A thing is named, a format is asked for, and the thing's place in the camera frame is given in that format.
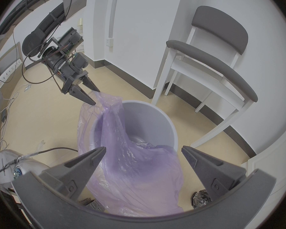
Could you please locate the purple plastic bag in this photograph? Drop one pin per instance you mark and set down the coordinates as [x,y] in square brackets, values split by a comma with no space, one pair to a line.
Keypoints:
[138,170]

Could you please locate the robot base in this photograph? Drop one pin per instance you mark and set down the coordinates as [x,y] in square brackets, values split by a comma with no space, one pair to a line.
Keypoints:
[21,168]

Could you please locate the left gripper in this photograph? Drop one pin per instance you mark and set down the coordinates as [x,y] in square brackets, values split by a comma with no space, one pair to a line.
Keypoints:
[70,79]

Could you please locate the black power adapter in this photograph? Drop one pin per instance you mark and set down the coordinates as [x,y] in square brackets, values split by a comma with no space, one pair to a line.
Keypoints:
[4,116]

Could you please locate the white trash bin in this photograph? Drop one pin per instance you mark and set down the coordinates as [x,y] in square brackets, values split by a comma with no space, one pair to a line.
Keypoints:
[152,123]

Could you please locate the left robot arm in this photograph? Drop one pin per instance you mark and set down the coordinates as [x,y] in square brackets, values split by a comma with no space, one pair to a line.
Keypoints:
[43,27]

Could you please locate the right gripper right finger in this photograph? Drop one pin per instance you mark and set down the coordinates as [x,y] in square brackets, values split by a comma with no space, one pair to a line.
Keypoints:
[212,173]

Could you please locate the black plastic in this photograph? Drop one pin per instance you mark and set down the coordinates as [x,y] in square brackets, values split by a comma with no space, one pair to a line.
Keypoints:
[200,198]

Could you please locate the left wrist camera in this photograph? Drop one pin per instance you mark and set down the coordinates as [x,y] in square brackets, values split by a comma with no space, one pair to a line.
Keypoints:
[78,61]

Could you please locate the white chair with grey seat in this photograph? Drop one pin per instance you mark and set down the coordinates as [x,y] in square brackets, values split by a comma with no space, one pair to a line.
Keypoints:
[216,56]

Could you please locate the small clear plastic scrap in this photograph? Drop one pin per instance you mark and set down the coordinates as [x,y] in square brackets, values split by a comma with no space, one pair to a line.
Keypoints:
[40,144]

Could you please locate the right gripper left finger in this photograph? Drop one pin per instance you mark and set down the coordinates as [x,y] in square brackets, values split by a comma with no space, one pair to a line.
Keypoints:
[71,173]

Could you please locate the white power strip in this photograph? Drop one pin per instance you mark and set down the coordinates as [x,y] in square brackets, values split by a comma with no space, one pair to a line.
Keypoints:
[9,73]

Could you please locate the white wall socket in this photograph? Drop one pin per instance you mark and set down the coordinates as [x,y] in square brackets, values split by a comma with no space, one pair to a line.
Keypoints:
[109,42]

